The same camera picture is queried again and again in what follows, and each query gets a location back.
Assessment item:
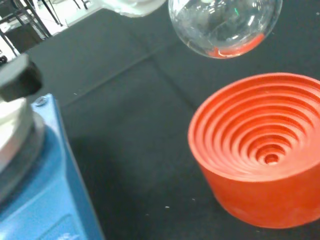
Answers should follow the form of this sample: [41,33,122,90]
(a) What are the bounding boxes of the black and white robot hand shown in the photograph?
[101,0,168,19]

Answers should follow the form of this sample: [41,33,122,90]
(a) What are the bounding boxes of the red ribbed flask stand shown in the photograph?
[187,72,320,230]

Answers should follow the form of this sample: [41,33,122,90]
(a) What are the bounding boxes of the black bench cloth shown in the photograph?
[23,0,320,240]

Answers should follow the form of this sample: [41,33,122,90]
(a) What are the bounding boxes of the blue base hotplate heater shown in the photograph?
[0,93,106,240]

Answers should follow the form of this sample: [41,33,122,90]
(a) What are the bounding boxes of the black metal frame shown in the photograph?
[0,0,63,55]

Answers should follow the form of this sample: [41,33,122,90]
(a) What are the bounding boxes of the aluminium heating block black handles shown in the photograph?
[0,53,44,176]

